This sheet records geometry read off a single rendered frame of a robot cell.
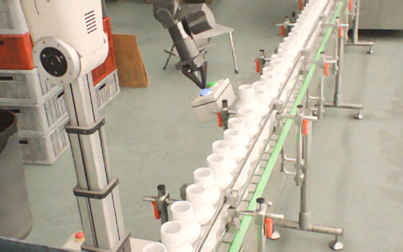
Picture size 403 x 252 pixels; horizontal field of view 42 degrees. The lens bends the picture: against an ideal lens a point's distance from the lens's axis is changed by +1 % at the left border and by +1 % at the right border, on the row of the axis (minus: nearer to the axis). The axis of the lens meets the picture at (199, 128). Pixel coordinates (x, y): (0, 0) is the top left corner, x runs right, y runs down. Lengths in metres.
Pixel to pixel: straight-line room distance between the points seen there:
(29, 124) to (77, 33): 1.97
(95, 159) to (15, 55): 1.66
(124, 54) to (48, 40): 2.95
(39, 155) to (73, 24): 2.10
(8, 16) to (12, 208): 1.14
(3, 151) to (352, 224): 1.77
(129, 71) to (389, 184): 2.46
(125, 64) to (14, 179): 2.12
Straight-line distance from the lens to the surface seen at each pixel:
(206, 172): 1.01
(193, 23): 1.42
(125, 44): 4.52
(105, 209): 1.92
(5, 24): 3.34
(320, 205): 2.97
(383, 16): 5.68
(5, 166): 2.71
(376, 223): 2.88
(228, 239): 1.09
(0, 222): 2.83
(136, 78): 4.66
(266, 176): 1.30
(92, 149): 1.81
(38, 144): 3.59
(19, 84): 3.45
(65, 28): 1.61
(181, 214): 0.89
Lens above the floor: 1.67
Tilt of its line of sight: 26 degrees down
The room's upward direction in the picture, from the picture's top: 4 degrees counter-clockwise
